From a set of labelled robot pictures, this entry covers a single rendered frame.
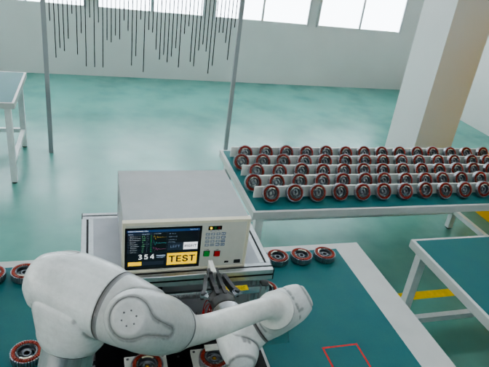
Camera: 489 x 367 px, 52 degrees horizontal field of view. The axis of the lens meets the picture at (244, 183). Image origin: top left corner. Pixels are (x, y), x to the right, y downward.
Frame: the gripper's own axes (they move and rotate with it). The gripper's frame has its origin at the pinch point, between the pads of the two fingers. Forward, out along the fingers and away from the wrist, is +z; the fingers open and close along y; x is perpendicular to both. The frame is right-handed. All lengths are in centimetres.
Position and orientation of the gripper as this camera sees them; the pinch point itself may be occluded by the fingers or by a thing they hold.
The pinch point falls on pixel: (212, 269)
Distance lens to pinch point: 169.5
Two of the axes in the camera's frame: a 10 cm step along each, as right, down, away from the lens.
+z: -2.6, -4.7, 8.5
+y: 9.6, -0.1, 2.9
